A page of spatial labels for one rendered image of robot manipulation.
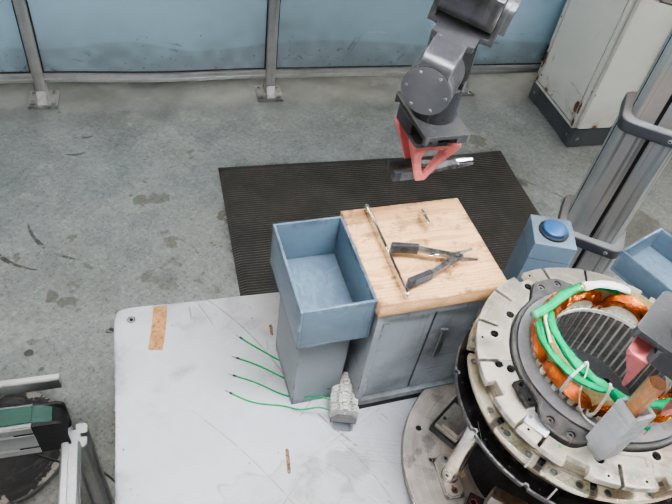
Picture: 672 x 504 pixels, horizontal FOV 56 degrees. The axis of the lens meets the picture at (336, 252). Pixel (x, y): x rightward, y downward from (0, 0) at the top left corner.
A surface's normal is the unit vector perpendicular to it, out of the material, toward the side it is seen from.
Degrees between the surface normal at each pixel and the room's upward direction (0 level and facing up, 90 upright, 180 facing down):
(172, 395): 0
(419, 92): 89
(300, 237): 90
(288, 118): 0
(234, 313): 0
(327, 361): 90
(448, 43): 9
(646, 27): 90
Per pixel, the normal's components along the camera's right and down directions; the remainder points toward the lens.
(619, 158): -0.40, 0.64
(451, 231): 0.12, -0.68
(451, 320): 0.28, 0.72
